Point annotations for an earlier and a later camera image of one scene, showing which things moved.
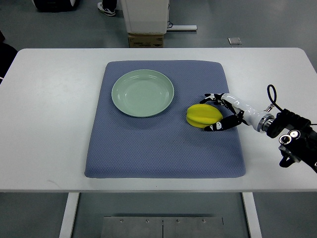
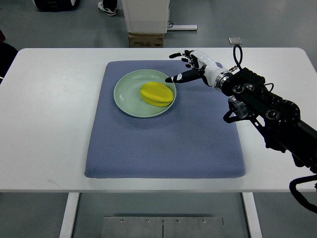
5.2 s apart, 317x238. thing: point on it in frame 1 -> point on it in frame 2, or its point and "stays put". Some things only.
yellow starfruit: (202, 115) -> (156, 94)
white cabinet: (146, 17) stays put
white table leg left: (65, 231) stays put
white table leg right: (252, 215) stays put
